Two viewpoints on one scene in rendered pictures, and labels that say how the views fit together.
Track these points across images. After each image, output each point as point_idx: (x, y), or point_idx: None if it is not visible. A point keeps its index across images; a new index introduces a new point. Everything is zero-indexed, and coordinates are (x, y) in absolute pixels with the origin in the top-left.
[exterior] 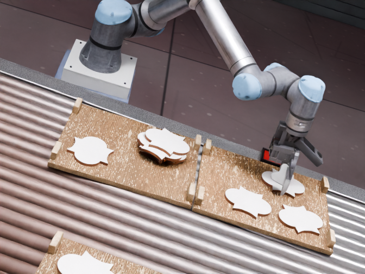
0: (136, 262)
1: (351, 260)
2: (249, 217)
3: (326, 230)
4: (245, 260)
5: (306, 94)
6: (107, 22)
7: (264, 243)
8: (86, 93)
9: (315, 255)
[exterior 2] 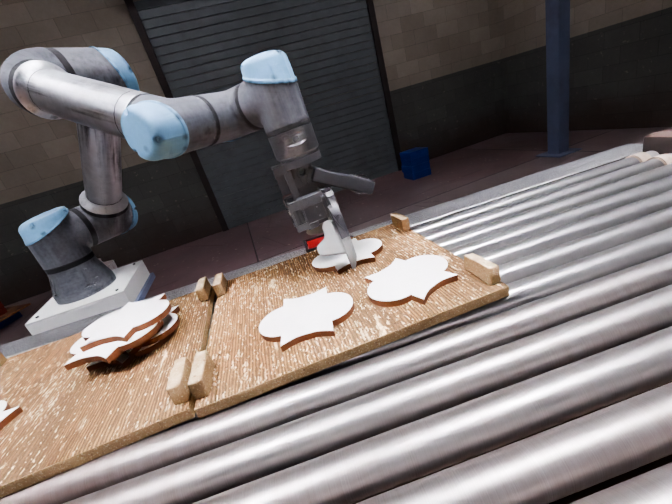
0: None
1: (544, 277)
2: (322, 341)
3: (457, 264)
4: (366, 468)
5: (262, 77)
6: (35, 237)
7: (383, 371)
8: (47, 334)
9: (482, 315)
